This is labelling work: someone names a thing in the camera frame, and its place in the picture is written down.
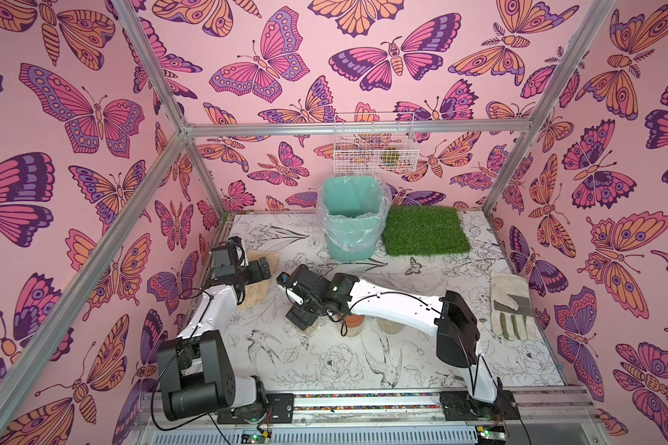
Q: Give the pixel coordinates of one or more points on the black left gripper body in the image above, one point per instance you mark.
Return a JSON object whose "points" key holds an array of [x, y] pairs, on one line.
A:
{"points": [[254, 270]]}

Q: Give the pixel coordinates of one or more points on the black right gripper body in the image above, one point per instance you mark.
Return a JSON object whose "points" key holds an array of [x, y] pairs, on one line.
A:
{"points": [[299, 303]]}

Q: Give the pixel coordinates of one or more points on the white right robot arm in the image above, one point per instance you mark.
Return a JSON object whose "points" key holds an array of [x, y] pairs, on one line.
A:
{"points": [[447, 319]]}

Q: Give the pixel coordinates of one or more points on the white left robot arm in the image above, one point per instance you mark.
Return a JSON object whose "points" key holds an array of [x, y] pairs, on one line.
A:
{"points": [[196, 376]]}

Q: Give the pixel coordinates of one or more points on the beige work glove left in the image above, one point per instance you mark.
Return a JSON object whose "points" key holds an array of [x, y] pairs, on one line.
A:
{"points": [[263, 265]]}

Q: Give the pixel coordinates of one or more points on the brown lid peanut jar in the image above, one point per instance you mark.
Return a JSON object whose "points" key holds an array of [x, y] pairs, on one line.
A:
{"points": [[352, 325]]}

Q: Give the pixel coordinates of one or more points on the green lid peanut jar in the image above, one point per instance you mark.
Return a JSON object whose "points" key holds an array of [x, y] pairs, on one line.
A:
{"points": [[388, 327]]}

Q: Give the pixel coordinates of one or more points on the clear plastic bin liner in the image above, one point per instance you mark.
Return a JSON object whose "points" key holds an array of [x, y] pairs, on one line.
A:
{"points": [[334, 233]]}

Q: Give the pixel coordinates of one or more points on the mint green trash bin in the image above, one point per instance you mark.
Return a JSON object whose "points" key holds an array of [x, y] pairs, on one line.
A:
{"points": [[352, 217]]}

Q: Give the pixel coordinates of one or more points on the green artificial grass mat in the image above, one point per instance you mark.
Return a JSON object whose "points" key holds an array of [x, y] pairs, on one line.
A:
{"points": [[424, 231]]}

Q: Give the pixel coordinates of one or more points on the green object in basket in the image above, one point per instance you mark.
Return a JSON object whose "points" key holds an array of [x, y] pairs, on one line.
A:
{"points": [[389, 158]]}

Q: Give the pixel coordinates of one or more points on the cream work glove right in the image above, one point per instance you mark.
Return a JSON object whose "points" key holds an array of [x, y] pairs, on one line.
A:
{"points": [[512, 315]]}

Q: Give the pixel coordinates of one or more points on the white wire basket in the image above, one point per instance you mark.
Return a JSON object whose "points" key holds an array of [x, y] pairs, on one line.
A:
{"points": [[357, 147]]}

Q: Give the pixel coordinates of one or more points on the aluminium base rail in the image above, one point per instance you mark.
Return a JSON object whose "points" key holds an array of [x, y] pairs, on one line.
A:
{"points": [[555, 415]]}

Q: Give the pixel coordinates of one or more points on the aluminium frame post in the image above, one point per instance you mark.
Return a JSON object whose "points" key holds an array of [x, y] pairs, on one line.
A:
{"points": [[580, 43]]}

